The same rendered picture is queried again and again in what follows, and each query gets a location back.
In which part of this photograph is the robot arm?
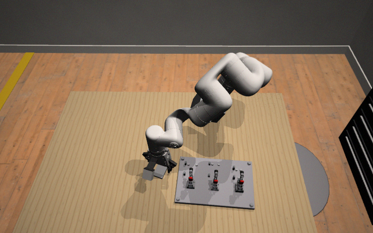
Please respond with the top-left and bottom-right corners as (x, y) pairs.
(146, 52), (272, 156)

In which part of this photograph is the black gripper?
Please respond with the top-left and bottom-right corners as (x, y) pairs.
(142, 149), (177, 173)

